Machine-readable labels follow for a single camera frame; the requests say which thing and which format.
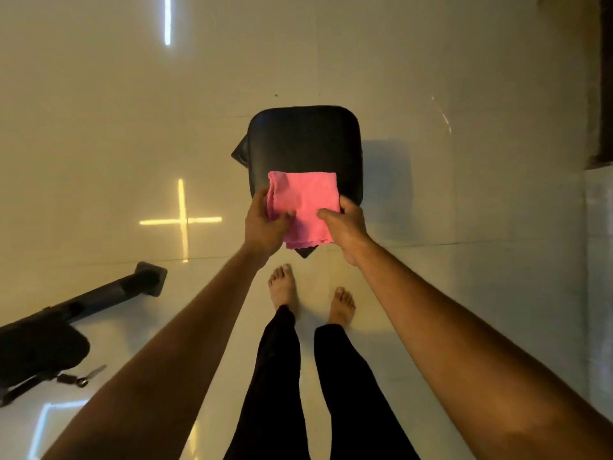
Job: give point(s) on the person's left hand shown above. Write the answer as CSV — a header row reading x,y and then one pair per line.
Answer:
x,y
263,234

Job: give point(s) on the person's right hand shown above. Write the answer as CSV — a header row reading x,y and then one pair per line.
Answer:
x,y
347,229

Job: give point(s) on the pink cloth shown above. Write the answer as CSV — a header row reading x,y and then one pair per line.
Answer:
x,y
304,201

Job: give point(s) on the person's left forearm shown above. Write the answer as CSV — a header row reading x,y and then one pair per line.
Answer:
x,y
158,368

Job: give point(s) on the person's right forearm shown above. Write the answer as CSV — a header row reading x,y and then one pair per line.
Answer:
x,y
483,359

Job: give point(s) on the person's right foot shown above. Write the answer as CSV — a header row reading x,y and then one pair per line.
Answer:
x,y
342,306

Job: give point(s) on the black padded stool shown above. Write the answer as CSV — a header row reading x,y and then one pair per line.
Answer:
x,y
306,138

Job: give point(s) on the black trousers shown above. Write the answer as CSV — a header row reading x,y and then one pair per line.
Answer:
x,y
354,392

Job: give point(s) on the metal snap hook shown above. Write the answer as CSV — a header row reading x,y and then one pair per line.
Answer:
x,y
79,379

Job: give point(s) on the black gym bench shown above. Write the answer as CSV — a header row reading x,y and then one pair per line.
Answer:
x,y
43,344

